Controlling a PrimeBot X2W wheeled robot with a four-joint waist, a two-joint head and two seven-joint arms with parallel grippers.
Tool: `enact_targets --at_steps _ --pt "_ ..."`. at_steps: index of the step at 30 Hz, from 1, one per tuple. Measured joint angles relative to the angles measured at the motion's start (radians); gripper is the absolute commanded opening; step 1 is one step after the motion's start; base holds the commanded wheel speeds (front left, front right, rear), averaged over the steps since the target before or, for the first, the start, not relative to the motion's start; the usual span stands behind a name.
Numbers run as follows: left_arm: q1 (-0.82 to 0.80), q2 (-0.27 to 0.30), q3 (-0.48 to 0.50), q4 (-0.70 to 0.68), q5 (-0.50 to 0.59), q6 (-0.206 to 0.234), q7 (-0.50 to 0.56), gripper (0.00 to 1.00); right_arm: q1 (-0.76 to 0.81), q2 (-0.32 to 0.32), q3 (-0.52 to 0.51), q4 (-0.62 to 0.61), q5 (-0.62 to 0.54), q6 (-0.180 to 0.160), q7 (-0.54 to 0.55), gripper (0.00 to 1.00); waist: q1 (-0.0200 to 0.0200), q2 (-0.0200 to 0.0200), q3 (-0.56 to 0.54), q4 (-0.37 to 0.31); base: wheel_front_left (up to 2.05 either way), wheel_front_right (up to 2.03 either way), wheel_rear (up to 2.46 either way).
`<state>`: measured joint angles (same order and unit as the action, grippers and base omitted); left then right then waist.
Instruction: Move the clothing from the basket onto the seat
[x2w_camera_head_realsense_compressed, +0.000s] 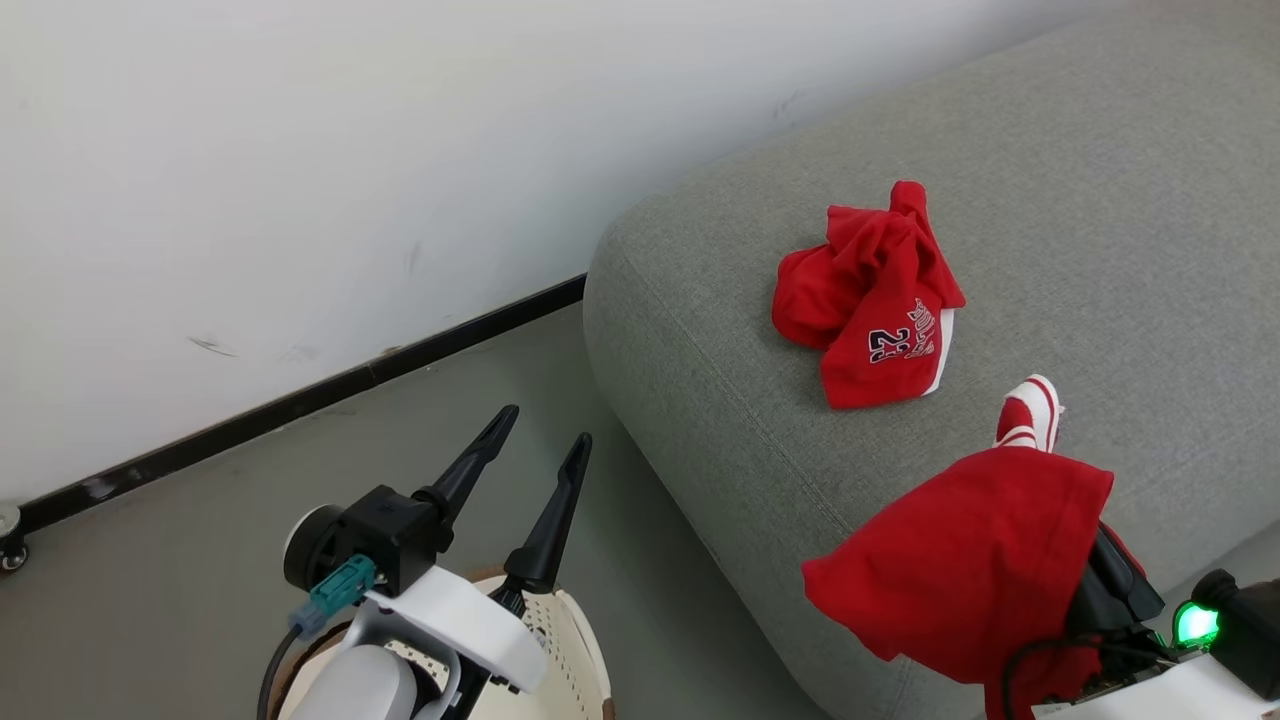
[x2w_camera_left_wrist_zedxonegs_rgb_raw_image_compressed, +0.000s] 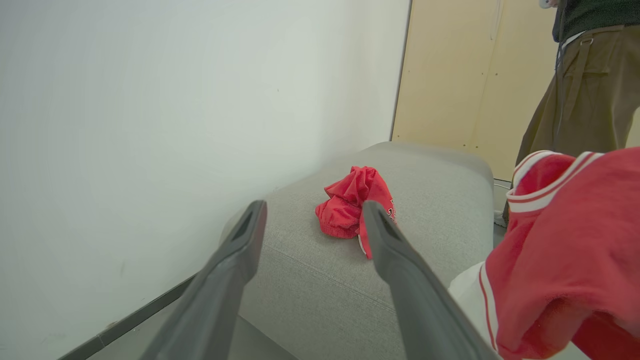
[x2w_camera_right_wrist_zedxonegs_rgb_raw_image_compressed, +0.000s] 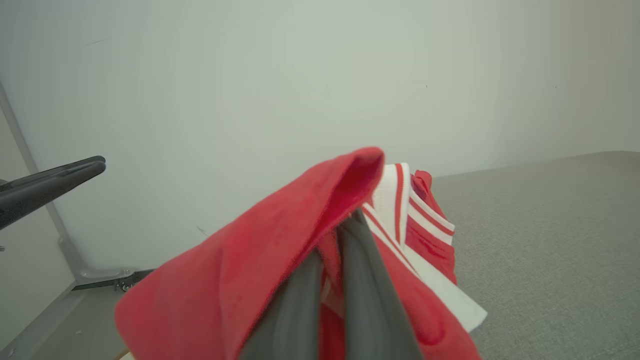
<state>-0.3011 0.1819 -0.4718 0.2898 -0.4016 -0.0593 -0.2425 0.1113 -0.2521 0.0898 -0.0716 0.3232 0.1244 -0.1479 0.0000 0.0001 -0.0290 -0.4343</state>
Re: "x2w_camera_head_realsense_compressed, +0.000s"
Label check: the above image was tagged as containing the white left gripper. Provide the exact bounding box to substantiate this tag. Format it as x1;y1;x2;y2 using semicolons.
348;405;594;720

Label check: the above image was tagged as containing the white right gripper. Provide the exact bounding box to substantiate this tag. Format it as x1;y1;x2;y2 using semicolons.
1033;524;1280;720

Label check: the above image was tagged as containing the red garment with white stripe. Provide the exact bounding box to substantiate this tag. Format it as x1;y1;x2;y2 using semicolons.
801;375;1147;720

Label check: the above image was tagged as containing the red jersey with number print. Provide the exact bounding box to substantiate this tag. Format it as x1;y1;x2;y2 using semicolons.
771;181;968;411

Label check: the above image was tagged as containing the grey fabric sofa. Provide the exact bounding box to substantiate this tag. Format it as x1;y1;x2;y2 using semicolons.
583;0;1280;720

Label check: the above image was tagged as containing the cream perforated laundry basket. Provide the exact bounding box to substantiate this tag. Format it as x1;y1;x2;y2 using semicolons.
273;569;614;720

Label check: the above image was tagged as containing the black baseboard strip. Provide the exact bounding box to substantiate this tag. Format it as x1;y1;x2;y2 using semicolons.
17;273;589;537

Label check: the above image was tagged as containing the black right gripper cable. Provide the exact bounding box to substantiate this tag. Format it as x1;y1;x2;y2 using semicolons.
1000;632;1173;720

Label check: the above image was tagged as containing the teal left camera connector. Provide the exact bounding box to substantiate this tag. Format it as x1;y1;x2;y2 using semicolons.
289;555;378;642

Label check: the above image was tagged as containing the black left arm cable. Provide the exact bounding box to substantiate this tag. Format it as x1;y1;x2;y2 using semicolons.
256;625;304;720

